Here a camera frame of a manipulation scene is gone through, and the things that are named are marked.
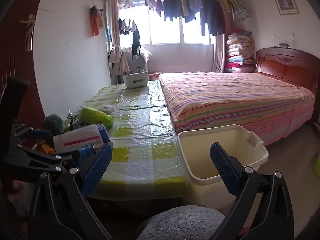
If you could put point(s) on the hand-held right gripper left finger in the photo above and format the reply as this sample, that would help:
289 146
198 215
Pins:
97 170

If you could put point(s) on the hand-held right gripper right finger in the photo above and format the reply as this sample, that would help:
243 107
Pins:
225 172

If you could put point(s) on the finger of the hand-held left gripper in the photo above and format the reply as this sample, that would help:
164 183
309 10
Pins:
45 158

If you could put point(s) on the cream plastic bin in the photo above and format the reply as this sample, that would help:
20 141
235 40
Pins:
197 190

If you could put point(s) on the white box with red stripe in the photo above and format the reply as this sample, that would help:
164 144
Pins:
80 138

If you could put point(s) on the green and white pillow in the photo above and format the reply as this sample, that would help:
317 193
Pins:
96 116

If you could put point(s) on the person's left hand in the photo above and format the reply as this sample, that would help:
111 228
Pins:
15 188

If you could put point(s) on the orange plastic toy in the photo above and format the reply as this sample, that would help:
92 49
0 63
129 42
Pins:
46 150

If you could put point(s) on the dark blue object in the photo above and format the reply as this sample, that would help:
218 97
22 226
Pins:
37 133

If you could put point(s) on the green fuzzy cloth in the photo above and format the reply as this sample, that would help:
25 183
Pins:
53 122

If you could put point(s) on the silver blister pack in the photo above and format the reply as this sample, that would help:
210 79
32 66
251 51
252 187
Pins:
72 115

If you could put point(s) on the grey knitted lace hat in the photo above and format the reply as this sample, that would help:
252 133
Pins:
180 222

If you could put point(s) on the striped bedsheet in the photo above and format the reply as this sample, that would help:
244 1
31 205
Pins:
225 97

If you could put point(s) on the dark red wooden door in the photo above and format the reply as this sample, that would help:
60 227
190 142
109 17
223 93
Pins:
17 62

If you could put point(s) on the white plastic basket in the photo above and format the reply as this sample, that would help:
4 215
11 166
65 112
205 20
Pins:
136 80

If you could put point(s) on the beige hanging garments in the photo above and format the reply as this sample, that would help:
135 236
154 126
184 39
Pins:
117 60

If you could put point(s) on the white washing machine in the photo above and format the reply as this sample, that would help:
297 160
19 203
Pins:
137 63

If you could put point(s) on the pink curtain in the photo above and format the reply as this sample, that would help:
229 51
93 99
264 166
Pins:
220 52
113 12

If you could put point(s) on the stack of folded blankets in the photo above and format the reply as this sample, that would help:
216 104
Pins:
237 52

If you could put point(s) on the wooden bed headboard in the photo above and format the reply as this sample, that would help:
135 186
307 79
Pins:
287 67

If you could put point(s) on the black hanging garment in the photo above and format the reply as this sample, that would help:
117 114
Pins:
136 42

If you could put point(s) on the teal hanging cloth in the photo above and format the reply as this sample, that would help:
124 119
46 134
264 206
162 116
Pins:
108 33

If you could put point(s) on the orange hanging cloth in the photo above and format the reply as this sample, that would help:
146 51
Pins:
95 23

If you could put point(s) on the hanger with small dark clothes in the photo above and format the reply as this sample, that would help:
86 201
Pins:
125 26

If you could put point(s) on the row of hanging clothes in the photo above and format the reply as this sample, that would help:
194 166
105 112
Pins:
172 7

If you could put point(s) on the framed wall picture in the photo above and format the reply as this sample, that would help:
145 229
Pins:
285 0

